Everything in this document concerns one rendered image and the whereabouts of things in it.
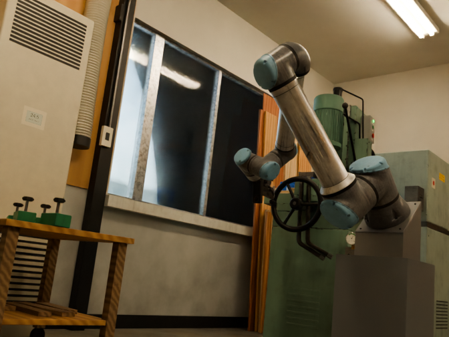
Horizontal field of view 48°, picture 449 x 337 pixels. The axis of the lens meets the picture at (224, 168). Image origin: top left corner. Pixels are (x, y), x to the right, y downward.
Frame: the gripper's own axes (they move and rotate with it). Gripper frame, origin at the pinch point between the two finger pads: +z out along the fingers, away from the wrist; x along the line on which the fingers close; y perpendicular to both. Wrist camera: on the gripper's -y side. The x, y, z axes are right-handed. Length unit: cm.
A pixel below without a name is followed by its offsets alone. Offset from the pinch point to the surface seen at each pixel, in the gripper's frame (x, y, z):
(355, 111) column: -22, 81, 33
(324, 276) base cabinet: -22.0, -25.8, 34.5
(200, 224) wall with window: 109, 27, 88
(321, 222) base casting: -18.5, 0.5, 25.3
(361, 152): -27, 56, 41
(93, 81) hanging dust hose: 114, 53, -51
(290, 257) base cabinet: -2.5, -18.1, 31.7
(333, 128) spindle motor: -17, 56, 17
